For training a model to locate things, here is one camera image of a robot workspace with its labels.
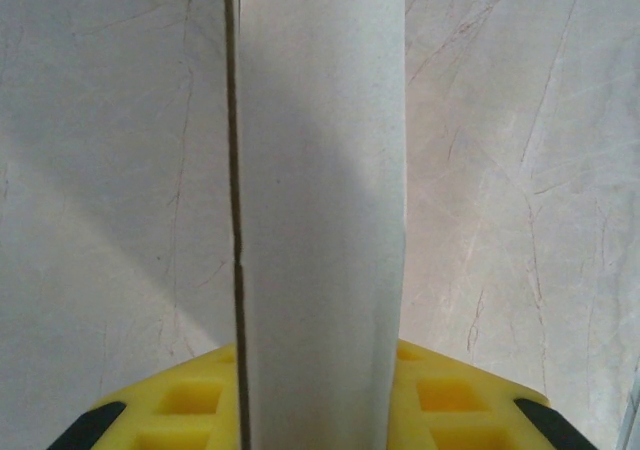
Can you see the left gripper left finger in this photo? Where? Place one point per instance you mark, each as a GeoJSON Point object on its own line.
{"type": "Point", "coordinates": [190, 410]}

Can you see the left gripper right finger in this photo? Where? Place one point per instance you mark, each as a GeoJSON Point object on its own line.
{"type": "Point", "coordinates": [450, 410]}

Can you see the grey white paper box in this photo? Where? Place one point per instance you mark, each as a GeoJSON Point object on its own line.
{"type": "Point", "coordinates": [320, 170]}

